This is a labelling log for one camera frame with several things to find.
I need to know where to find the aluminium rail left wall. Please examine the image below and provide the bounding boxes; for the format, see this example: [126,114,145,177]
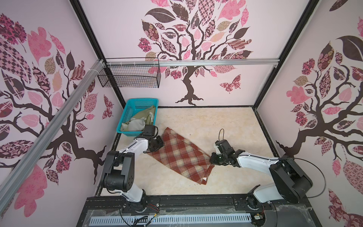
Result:
[1,59,105,212]

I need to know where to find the black wire basket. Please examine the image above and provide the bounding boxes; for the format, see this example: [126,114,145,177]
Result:
[98,57,161,89]

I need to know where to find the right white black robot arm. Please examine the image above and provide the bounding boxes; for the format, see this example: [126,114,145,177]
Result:
[210,140,313,210]

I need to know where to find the white slotted cable duct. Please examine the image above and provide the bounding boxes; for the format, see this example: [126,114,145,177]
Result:
[88,213,252,227]

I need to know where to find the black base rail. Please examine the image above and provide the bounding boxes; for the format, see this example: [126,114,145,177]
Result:
[77,194,321,227]

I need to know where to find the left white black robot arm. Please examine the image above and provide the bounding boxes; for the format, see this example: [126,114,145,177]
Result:
[100,136,164,212]

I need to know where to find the aluminium rail back wall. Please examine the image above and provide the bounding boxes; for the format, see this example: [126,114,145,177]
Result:
[106,58,280,67]

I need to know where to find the aluminium rail wall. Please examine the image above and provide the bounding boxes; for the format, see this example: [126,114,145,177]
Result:
[1,59,105,212]
[106,58,280,67]

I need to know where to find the olive and white skirt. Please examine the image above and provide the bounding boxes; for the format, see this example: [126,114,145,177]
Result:
[120,106,156,131]

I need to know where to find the red plaid skirt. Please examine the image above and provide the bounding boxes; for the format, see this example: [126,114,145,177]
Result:
[149,127,214,185]

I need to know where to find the teal plastic basket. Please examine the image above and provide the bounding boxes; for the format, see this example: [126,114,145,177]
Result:
[116,98,159,137]

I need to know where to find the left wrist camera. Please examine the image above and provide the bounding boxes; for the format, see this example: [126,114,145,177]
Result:
[143,124,158,137]

